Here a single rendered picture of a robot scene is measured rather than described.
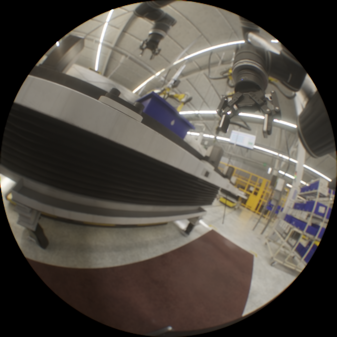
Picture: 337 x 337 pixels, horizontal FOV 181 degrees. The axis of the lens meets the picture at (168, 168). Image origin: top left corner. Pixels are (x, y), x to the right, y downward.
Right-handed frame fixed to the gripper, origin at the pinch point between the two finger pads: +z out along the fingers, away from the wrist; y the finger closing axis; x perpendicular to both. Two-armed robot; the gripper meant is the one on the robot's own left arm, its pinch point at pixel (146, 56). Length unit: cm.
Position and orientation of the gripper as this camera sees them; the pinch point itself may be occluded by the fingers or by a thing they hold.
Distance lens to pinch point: 73.6
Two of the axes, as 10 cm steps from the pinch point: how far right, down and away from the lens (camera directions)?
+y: 6.9, -2.1, 7.0
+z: -3.1, 7.8, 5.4
